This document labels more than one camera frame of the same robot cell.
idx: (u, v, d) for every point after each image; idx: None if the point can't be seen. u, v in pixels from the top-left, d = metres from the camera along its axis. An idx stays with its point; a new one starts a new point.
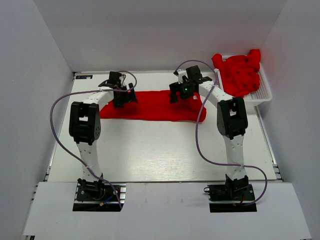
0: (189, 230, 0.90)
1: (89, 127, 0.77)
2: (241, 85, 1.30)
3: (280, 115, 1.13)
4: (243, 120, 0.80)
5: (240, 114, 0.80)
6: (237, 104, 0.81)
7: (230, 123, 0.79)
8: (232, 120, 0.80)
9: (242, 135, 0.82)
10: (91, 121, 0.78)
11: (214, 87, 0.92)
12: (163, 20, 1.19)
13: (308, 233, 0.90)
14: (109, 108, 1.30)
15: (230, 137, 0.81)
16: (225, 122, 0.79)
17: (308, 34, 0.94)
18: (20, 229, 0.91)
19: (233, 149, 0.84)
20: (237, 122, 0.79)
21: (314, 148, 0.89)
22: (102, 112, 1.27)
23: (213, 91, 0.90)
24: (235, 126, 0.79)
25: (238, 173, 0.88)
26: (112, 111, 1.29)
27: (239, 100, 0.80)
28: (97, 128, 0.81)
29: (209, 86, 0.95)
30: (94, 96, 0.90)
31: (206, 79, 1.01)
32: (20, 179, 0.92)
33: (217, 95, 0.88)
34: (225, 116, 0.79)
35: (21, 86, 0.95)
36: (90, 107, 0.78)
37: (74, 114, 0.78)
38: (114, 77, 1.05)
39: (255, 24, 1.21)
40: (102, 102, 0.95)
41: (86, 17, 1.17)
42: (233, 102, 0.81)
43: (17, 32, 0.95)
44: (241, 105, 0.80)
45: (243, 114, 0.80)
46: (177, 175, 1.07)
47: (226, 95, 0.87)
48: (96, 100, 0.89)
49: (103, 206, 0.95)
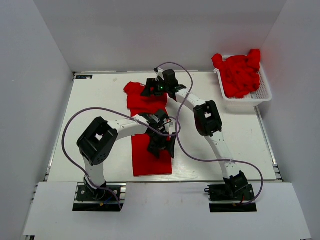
0: (189, 230, 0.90)
1: (96, 149, 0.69)
2: (241, 85, 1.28)
3: (280, 116, 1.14)
4: (217, 119, 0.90)
5: (214, 114, 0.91)
6: (210, 107, 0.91)
7: (206, 124, 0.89)
8: (209, 121, 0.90)
9: (220, 131, 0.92)
10: (101, 144, 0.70)
11: (188, 94, 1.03)
12: (163, 21, 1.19)
13: (308, 234, 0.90)
14: (146, 170, 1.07)
15: (209, 134, 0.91)
16: (202, 124, 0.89)
17: (308, 35, 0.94)
18: (21, 229, 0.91)
19: (217, 145, 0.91)
20: (212, 121, 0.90)
21: (314, 148, 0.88)
22: (162, 171, 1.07)
23: (188, 98, 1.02)
24: (211, 126, 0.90)
25: (231, 168, 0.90)
26: (151, 166, 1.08)
27: (211, 103, 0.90)
28: (103, 154, 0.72)
29: (185, 94, 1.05)
30: (124, 121, 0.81)
31: (181, 87, 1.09)
32: (20, 179, 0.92)
33: (192, 101, 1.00)
34: (202, 118, 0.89)
35: (22, 86, 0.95)
36: (109, 132, 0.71)
37: (92, 128, 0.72)
38: (162, 116, 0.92)
39: (255, 24, 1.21)
40: (127, 132, 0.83)
41: (86, 17, 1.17)
42: (207, 106, 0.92)
43: (18, 32, 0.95)
44: (214, 107, 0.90)
45: (217, 115, 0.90)
46: (177, 175, 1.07)
47: (200, 100, 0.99)
48: (121, 127, 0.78)
49: (103, 206, 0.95)
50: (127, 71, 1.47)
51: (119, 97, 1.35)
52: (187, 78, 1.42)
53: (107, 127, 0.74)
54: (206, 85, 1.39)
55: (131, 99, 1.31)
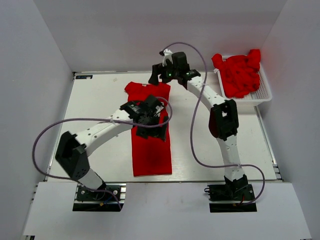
0: (189, 230, 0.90)
1: (70, 171, 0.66)
2: (241, 85, 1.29)
3: (280, 115, 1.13)
4: (234, 122, 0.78)
5: (232, 116, 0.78)
6: (228, 107, 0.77)
7: (222, 126, 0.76)
8: (225, 123, 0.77)
9: (235, 135, 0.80)
10: (71, 165, 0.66)
11: (204, 85, 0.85)
12: (163, 20, 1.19)
13: (308, 234, 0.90)
14: (145, 170, 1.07)
15: (223, 138, 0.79)
16: (218, 126, 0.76)
17: (308, 35, 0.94)
18: (20, 229, 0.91)
19: (228, 150, 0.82)
20: (229, 123, 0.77)
21: (314, 148, 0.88)
22: (161, 172, 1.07)
23: (204, 91, 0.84)
24: (226, 129, 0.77)
25: (237, 172, 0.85)
26: (150, 166, 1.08)
27: (231, 103, 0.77)
28: (81, 169, 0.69)
29: (199, 84, 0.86)
30: (97, 128, 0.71)
31: (195, 73, 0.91)
32: (20, 179, 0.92)
33: (209, 97, 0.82)
34: (218, 119, 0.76)
35: (21, 86, 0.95)
36: (73, 152, 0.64)
37: (61, 148, 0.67)
38: (153, 104, 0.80)
39: (255, 24, 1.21)
40: (107, 137, 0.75)
41: (86, 17, 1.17)
42: (225, 105, 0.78)
43: (18, 32, 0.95)
44: (233, 108, 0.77)
45: (235, 116, 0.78)
46: (178, 175, 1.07)
47: (218, 96, 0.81)
48: (94, 137, 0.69)
49: (103, 206, 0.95)
50: (127, 71, 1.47)
51: (119, 97, 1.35)
52: None
53: (76, 142, 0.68)
54: None
55: (132, 99, 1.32)
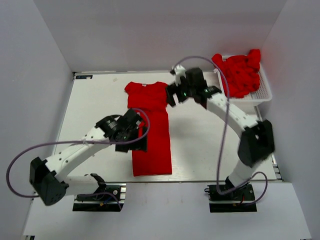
0: (189, 230, 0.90)
1: (43, 197, 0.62)
2: (241, 85, 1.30)
3: (280, 116, 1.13)
4: (269, 147, 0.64)
5: (267, 141, 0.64)
6: (262, 129, 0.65)
7: (255, 149, 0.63)
8: (259, 149, 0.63)
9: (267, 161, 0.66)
10: (43, 193, 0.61)
11: (229, 104, 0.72)
12: (163, 20, 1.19)
13: (308, 234, 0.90)
14: (145, 170, 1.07)
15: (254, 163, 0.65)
16: (250, 150, 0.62)
17: (308, 35, 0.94)
18: (20, 229, 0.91)
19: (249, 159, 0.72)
20: (262, 148, 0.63)
21: (314, 148, 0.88)
22: (161, 172, 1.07)
23: (229, 111, 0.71)
24: (259, 154, 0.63)
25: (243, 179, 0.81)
26: (150, 167, 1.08)
27: (265, 125, 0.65)
28: (56, 194, 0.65)
29: (223, 104, 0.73)
30: (69, 151, 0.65)
31: (215, 90, 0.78)
32: (19, 179, 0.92)
33: (236, 117, 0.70)
34: (251, 142, 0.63)
35: (21, 86, 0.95)
36: (43, 181, 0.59)
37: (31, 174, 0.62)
38: (132, 118, 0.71)
39: (255, 23, 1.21)
40: (82, 159, 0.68)
41: (86, 17, 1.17)
42: (258, 126, 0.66)
43: (18, 32, 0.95)
44: (267, 130, 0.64)
45: (270, 140, 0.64)
46: (178, 175, 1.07)
47: (247, 117, 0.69)
48: (65, 162, 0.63)
49: (103, 206, 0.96)
50: (127, 71, 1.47)
51: (119, 97, 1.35)
52: None
53: (45, 169, 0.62)
54: None
55: (132, 99, 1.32)
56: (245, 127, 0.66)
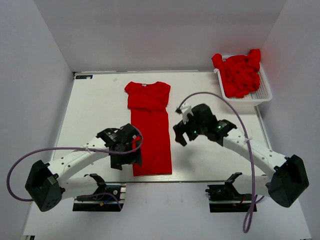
0: (189, 230, 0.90)
1: (40, 200, 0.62)
2: (241, 85, 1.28)
3: (280, 116, 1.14)
4: (302, 183, 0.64)
5: (300, 176, 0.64)
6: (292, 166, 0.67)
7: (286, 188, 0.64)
8: (292, 184, 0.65)
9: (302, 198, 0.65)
10: (41, 194, 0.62)
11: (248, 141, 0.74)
12: (163, 21, 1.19)
13: (308, 233, 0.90)
14: (144, 170, 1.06)
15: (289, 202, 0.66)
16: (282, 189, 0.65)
17: (308, 35, 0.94)
18: (21, 229, 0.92)
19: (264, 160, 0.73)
20: (293, 185, 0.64)
21: (314, 148, 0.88)
22: (160, 172, 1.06)
23: (253, 151, 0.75)
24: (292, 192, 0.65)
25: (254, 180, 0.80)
26: (150, 167, 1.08)
27: (293, 160, 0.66)
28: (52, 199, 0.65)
29: (241, 140, 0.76)
30: (71, 157, 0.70)
31: (227, 125, 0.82)
32: (20, 179, 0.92)
33: (262, 156, 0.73)
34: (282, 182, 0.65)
35: (21, 86, 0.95)
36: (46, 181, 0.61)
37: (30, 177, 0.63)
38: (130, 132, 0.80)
39: (255, 23, 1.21)
40: (83, 165, 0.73)
41: (86, 17, 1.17)
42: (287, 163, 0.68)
43: (18, 32, 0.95)
44: (297, 165, 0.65)
45: (303, 176, 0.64)
46: (177, 175, 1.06)
47: (273, 153, 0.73)
48: (67, 167, 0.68)
49: (103, 206, 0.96)
50: (127, 71, 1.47)
51: (119, 97, 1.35)
52: (187, 78, 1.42)
53: (47, 171, 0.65)
54: (206, 85, 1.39)
55: (132, 99, 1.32)
56: (275, 167, 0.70)
